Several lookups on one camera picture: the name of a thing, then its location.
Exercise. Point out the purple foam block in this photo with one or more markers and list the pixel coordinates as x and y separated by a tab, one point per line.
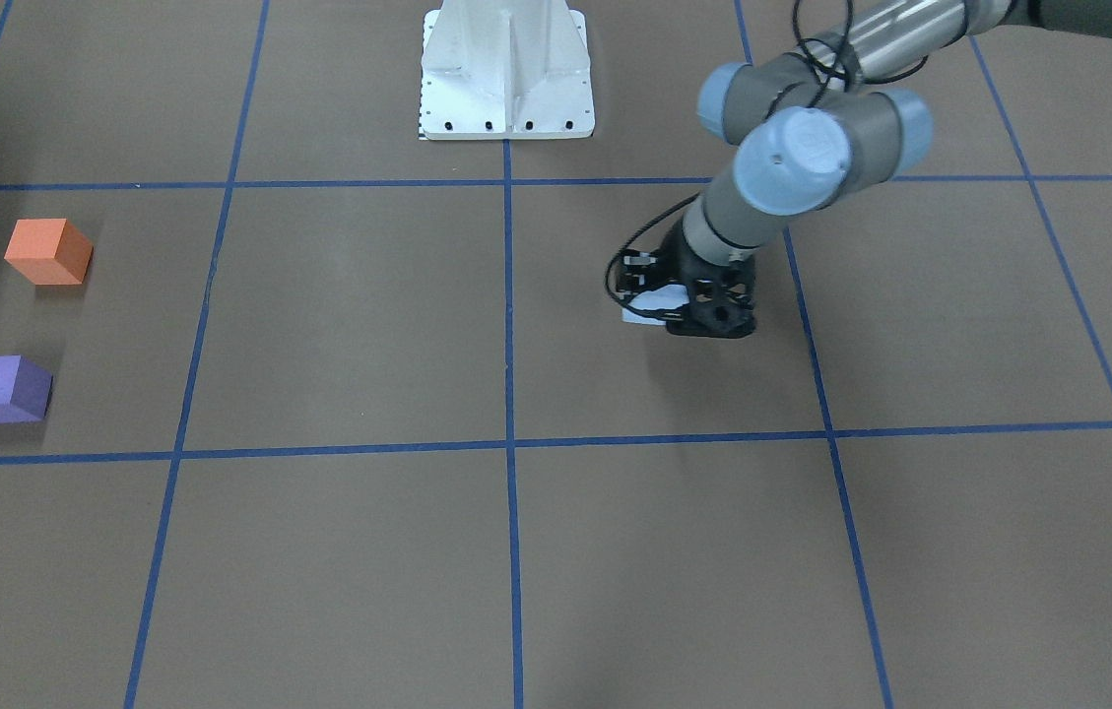
25	389

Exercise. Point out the orange foam block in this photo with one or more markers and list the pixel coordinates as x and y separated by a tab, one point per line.
49	252

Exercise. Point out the white camera stand pedestal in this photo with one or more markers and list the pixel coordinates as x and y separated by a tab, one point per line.
505	70

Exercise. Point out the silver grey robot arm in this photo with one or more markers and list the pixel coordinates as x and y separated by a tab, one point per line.
814	125

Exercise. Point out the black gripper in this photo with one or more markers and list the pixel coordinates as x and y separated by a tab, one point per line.
682	258

